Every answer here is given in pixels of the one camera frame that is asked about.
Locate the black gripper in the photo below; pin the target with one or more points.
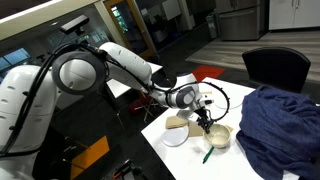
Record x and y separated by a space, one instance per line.
203 116

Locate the cream ceramic bowl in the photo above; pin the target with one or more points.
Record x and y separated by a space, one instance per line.
218 137

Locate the green pen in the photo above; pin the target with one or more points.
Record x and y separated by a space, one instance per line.
208 154

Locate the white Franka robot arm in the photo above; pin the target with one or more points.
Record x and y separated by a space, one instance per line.
126 65

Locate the large brown cardboard piece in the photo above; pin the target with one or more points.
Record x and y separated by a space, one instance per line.
176 122

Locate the white round plate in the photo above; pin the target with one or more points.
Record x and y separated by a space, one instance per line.
175 136

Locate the red stool with white legs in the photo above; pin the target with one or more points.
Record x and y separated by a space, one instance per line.
140 106

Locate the blue denim cloth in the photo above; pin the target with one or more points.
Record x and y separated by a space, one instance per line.
283 126

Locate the black chair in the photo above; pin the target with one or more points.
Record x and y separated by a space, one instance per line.
276 68

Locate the small white table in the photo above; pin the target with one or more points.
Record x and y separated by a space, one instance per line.
117 88

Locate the orange black clamp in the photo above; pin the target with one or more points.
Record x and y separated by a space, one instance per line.
120 170

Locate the grey trash can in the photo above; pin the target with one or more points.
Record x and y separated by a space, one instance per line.
212 26

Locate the stainless steel appliance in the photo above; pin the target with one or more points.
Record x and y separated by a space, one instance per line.
238 21

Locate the wooden framed glass door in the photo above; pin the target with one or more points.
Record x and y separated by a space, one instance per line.
130 28

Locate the white cabinet row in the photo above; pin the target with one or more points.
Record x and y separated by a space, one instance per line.
293 13

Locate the black stereo camera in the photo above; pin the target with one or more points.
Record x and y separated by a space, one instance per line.
75 22

